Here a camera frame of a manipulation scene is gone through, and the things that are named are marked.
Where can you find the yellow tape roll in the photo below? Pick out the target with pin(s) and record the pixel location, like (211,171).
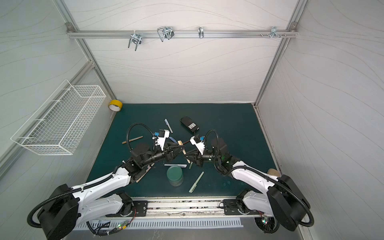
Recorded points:
(115,105)

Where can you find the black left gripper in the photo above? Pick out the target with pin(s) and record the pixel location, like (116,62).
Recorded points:
(168,151)

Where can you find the white wire basket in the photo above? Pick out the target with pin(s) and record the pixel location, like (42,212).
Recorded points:
(58,125)

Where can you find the pale blue white pen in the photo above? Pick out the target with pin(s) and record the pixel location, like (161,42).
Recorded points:
(176,165)

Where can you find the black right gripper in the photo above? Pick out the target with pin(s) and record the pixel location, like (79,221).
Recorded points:
(197,156)

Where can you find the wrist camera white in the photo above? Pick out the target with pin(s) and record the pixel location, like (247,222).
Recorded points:
(160,138)
(198,142)

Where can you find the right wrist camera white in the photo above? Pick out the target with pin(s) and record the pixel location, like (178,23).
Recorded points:
(198,142)

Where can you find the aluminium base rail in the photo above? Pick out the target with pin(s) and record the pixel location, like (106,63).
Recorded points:
(185,207)

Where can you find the black battery box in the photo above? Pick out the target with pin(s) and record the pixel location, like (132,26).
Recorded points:
(190,124)

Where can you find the cork sanding block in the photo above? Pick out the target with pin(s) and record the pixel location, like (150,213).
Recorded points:
(273,172)

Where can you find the small metal ring clamp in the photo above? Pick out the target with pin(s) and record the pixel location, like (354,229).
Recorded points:
(201,32)

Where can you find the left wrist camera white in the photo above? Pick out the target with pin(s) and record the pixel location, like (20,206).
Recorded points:
(160,138)

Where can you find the beige fountain pen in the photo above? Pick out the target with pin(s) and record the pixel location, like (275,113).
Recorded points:
(185,153)

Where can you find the metal u-bolt clamp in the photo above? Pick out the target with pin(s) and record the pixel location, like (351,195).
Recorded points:
(135,40)

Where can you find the brown orange marker pen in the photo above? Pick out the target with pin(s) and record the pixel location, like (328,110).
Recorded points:
(131,140)

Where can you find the aluminium cross rail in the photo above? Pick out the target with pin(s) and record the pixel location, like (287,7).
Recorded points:
(179,34)

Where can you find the white pen light-blue cap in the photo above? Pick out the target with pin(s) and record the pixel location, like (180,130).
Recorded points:
(168,125)

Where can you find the light green pen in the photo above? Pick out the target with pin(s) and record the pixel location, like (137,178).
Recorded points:
(193,187)

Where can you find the green lidded round container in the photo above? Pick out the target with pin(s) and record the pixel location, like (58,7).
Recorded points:
(175,176)

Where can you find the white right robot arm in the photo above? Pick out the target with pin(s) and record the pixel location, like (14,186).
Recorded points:
(277,196)

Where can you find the metal hook clamp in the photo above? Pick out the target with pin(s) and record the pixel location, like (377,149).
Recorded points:
(165,33)

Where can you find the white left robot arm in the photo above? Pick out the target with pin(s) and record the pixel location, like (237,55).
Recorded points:
(68,207)

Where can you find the metal bracket clamp right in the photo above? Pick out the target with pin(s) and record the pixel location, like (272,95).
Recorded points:
(273,34)

